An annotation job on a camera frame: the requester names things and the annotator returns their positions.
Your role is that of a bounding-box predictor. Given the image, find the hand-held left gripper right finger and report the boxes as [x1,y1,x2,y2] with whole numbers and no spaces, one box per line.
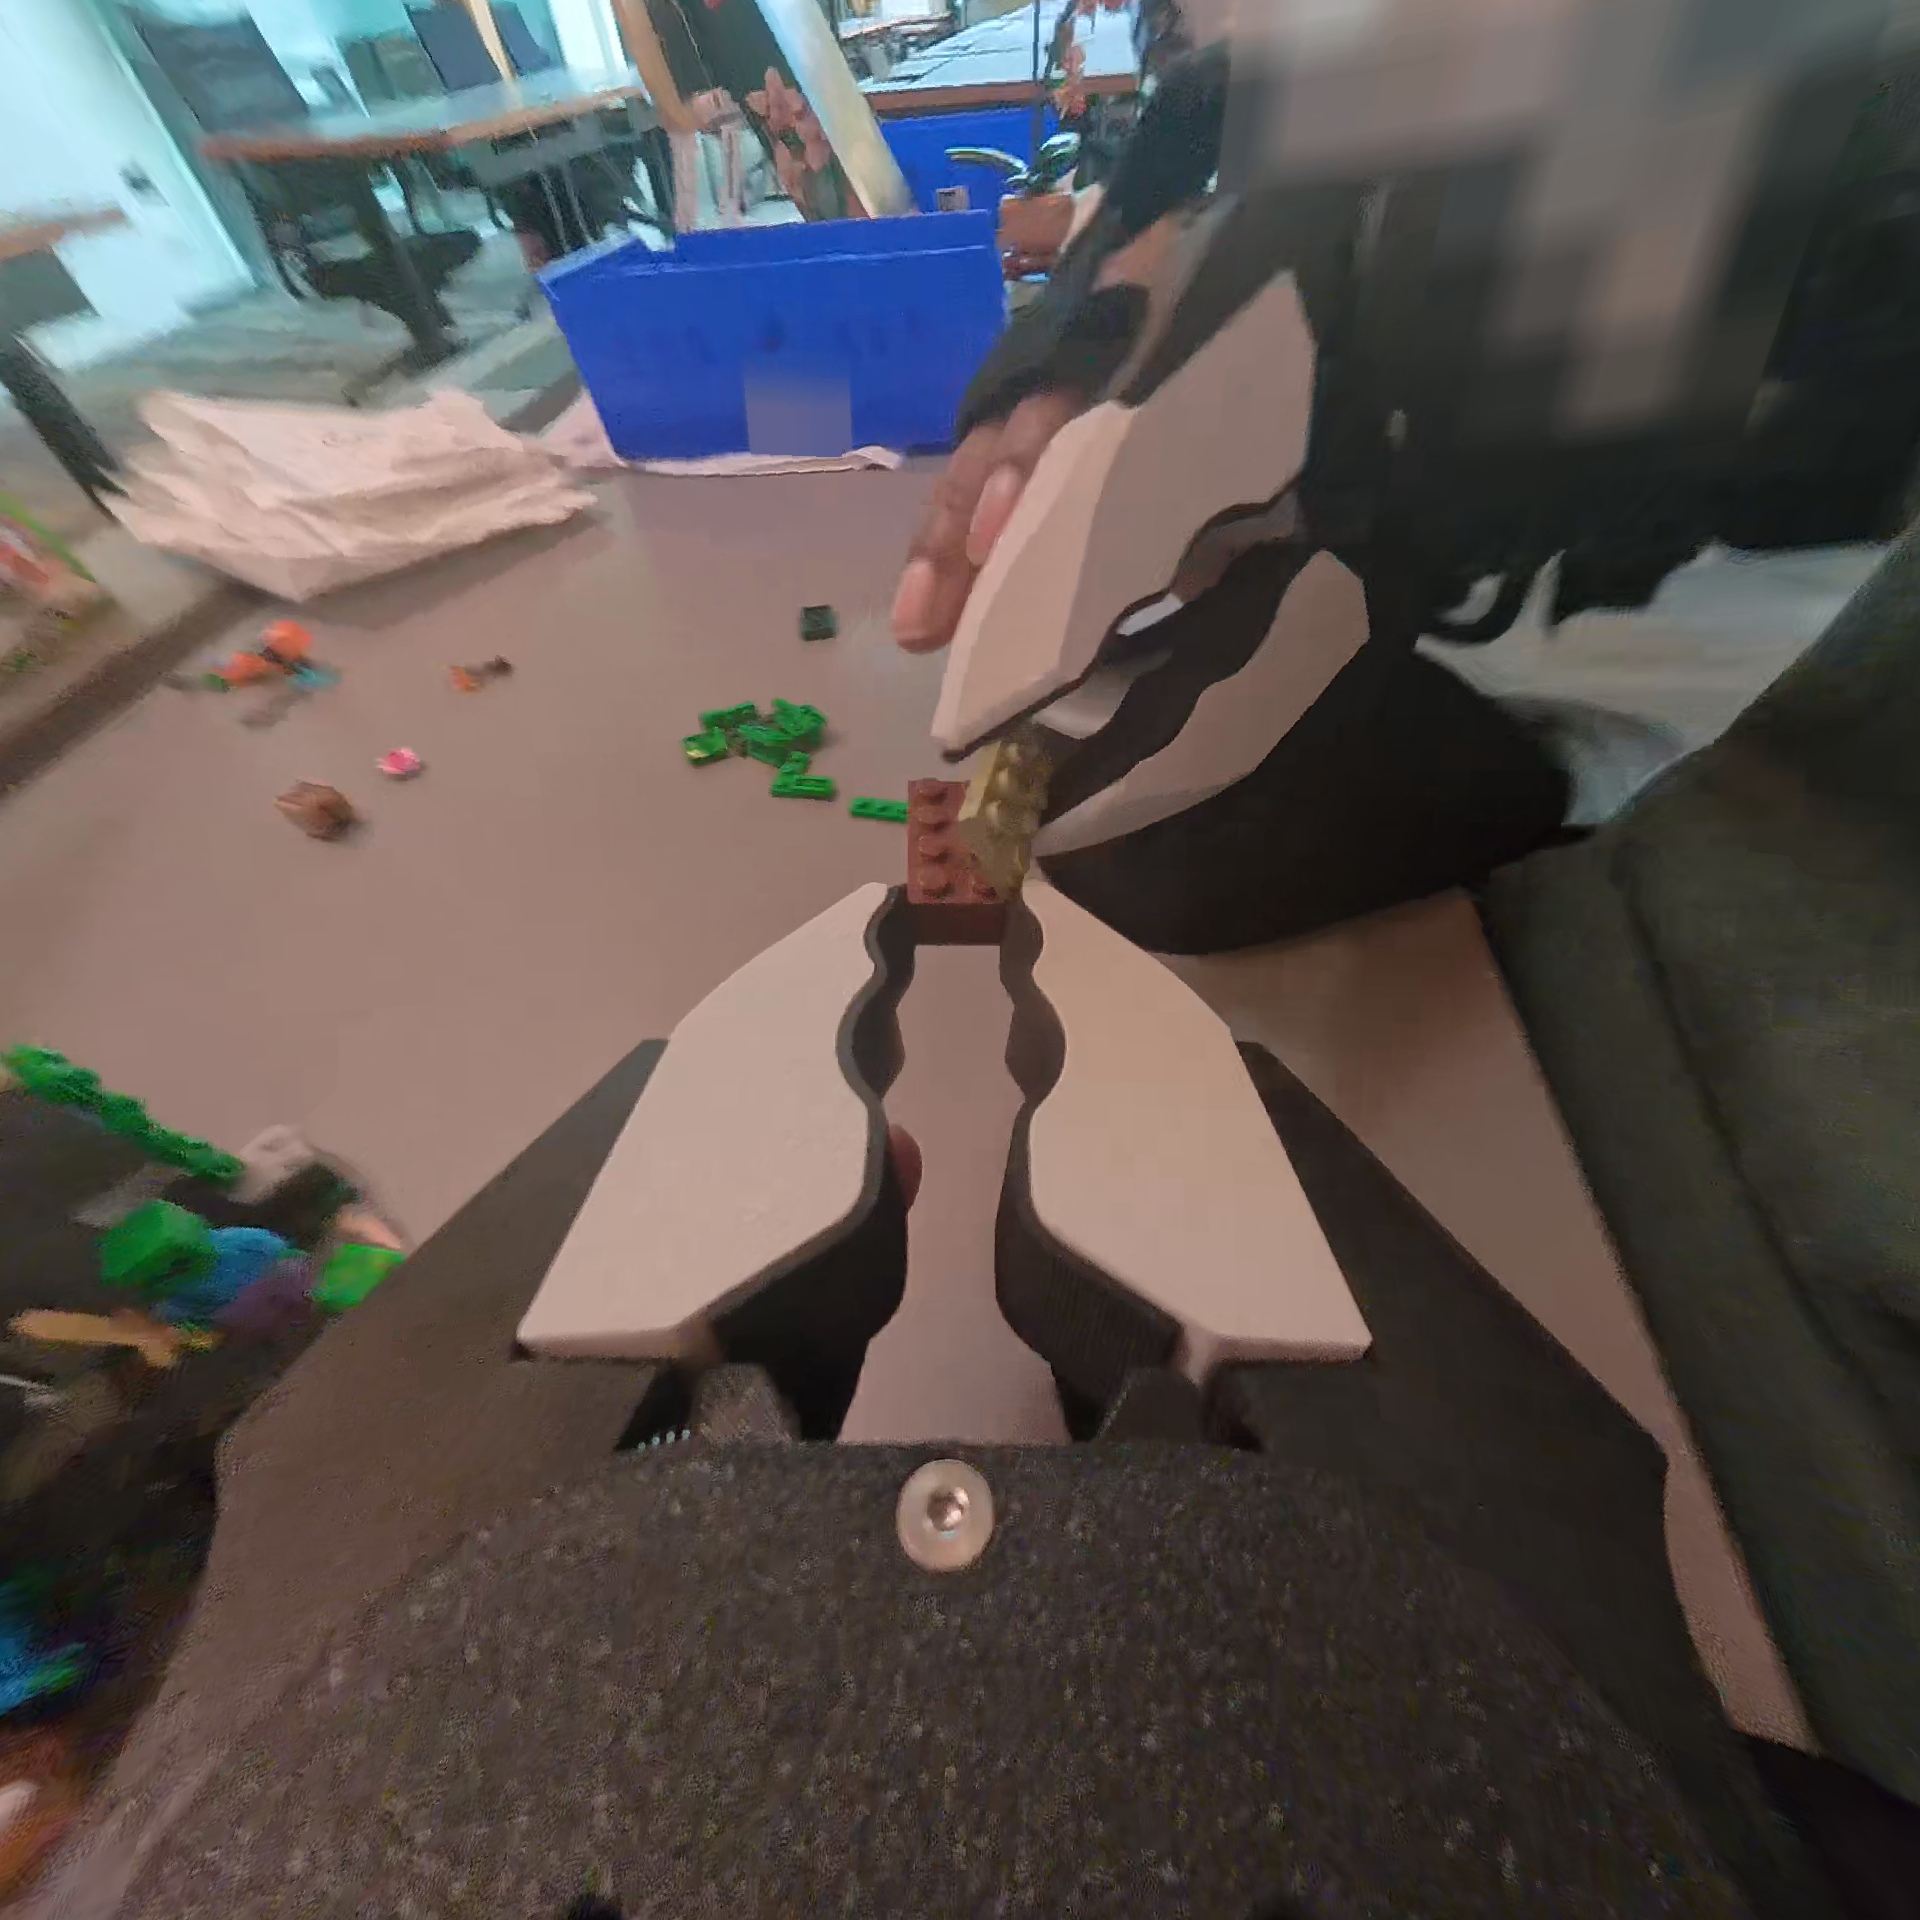
[994,883,1375,1445]

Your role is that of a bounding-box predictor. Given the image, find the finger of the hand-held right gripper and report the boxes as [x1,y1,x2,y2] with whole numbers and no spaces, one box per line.
[931,275,1327,755]
[1035,546,1375,860]

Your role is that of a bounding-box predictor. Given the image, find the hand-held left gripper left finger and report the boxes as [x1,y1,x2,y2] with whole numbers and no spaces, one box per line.
[515,883,914,1443]

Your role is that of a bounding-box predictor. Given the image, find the tan toy brick plate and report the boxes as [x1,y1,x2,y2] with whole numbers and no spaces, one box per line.
[964,737,1057,903]

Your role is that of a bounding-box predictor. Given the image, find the group of green toy bricks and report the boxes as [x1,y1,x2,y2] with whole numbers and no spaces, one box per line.
[681,698,912,828]

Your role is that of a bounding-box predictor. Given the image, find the brown toy brick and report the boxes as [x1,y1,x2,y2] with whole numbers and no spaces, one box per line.
[904,778,1010,945]

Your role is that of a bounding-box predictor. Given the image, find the blue storage bin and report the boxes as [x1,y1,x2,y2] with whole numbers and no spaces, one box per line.
[538,210,1010,465]

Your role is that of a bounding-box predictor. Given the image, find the grey desk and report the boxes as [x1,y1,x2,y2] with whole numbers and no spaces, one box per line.
[0,285,1825,1748]

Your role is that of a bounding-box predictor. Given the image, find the person's right hand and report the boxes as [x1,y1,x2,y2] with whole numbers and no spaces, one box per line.
[892,383,1089,655]

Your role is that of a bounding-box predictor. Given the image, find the potted orchid plant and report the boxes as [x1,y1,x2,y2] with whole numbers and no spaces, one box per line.
[945,0,1144,280]

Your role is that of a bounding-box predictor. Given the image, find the floral printed board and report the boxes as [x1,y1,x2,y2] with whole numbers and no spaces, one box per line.
[616,0,916,226]

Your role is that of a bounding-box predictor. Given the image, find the toy brick tower model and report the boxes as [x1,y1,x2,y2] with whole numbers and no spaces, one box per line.
[0,1042,409,1728]

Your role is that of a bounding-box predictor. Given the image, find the orange toy figure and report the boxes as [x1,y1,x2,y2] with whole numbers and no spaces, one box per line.
[202,619,345,703]

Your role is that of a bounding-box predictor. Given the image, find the white paper pile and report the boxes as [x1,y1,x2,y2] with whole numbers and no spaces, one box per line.
[107,386,599,601]

